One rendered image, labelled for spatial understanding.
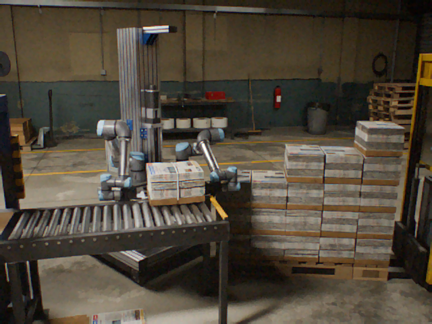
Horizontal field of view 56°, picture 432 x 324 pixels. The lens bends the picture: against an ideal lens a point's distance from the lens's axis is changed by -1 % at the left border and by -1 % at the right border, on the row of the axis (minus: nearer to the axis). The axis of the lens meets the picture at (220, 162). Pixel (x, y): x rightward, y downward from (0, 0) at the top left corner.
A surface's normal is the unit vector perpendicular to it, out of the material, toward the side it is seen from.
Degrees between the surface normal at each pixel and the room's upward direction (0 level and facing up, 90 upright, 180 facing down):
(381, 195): 90
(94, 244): 90
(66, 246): 90
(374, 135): 90
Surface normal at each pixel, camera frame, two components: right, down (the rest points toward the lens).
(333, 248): -0.09, 0.24
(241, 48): 0.25, 0.24
